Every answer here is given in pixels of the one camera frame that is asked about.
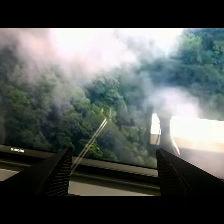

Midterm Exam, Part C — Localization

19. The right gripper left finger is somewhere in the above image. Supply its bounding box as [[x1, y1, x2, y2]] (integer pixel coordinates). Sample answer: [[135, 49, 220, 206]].
[[0, 146, 74, 197]]

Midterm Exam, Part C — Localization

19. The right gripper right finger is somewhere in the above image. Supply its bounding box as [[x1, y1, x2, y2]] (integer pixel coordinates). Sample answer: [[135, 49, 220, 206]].
[[155, 147, 224, 197]]

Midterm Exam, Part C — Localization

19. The silver frame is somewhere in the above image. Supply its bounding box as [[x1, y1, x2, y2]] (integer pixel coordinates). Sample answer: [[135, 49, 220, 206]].
[[0, 153, 162, 197]]

